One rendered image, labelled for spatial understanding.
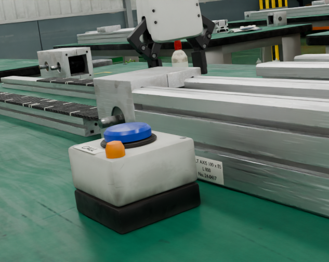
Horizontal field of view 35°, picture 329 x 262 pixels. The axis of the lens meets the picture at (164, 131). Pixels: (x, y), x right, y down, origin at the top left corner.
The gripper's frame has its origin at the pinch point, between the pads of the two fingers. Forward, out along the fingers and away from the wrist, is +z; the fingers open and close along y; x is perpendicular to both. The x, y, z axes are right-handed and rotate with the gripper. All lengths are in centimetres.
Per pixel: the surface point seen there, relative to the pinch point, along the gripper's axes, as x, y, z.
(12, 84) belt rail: -85, 6, 1
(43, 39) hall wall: -1071, -334, -41
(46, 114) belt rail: -11.4, 20.1, 3.2
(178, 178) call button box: 38.8, 26.0, 5.2
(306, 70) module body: 29.8, 1.2, 0.5
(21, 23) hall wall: -1069, -292, -83
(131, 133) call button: 37.1, 28.5, 0.9
